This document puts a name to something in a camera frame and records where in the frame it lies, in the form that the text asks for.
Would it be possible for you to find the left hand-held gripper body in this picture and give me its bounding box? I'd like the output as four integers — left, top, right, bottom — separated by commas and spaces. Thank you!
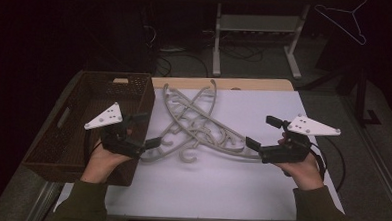
82, 100, 149, 160

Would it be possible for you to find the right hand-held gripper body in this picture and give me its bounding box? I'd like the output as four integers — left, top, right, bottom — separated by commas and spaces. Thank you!
257, 112, 343, 169

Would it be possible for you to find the brown woven basket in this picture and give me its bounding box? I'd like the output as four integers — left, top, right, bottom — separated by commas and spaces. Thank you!
20, 67, 158, 189

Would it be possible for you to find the grey plastic clothes hanger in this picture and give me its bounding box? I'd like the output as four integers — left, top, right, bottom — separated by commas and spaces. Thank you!
160, 83, 266, 161
155, 84, 216, 165
140, 75, 219, 166

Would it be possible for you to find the person's right hand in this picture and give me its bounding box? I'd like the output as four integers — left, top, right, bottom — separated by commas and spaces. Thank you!
273, 149, 327, 193

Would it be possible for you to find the person's left hand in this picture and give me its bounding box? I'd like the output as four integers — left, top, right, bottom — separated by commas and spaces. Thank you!
80, 137, 134, 186

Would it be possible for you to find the black metal stand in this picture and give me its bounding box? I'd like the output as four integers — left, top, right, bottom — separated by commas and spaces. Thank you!
352, 63, 386, 129

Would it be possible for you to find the white board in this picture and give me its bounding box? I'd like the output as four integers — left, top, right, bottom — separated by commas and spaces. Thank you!
52, 80, 351, 221

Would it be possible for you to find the left hand-held gripper cable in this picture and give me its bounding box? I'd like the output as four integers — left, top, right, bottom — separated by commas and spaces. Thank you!
84, 130, 104, 165

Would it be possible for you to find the hand-held gripper cable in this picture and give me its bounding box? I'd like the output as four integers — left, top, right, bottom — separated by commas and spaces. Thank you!
309, 135, 348, 194
84, 130, 104, 165

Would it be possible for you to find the right hand-held gripper cable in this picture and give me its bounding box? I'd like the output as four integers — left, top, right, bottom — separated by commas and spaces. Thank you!
309, 135, 348, 194

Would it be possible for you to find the black floor cable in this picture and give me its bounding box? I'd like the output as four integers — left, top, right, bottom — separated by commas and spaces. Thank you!
154, 51, 210, 79
218, 43, 265, 63

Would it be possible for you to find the aluminium rail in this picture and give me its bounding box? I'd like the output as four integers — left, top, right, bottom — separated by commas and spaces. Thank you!
334, 95, 392, 213

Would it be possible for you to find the white metal desk frame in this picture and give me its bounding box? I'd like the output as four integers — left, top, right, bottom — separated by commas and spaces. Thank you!
210, 0, 312, 81

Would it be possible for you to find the thin wire clothes hanger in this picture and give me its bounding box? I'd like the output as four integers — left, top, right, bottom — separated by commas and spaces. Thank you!
312, 0, 370, 47

